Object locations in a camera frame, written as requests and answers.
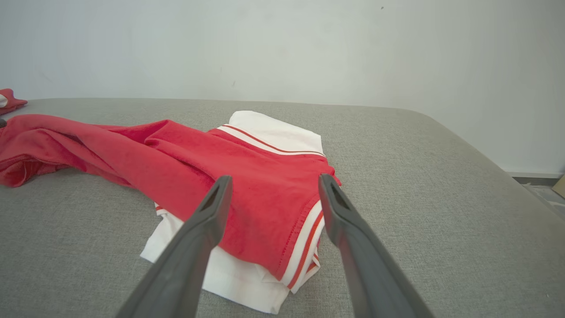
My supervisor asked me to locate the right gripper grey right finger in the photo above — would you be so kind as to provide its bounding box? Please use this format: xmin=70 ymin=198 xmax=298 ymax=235
xmin=318 ymin=173 xmax=436 ymax=318

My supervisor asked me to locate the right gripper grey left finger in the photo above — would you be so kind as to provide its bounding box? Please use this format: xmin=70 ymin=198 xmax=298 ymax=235
xmin=116 ymin=175 xmax=234 ymax=318

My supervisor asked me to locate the red garment with white parts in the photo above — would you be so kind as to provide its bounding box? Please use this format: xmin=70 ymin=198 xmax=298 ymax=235
xmin=0 ymin=110 xmax=343 ymax=315

